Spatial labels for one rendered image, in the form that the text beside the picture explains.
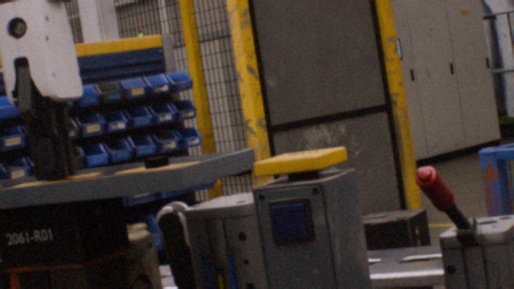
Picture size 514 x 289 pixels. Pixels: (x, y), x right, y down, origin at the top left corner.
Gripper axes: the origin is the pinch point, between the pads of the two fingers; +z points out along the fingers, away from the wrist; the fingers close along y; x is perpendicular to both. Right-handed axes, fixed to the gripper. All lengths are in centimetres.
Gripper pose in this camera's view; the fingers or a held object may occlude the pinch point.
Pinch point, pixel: (53, 157)
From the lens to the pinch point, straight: 104.4
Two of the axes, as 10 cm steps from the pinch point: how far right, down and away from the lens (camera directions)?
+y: 1.1, -0.7, 9.9
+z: 1.5, 9.9, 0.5
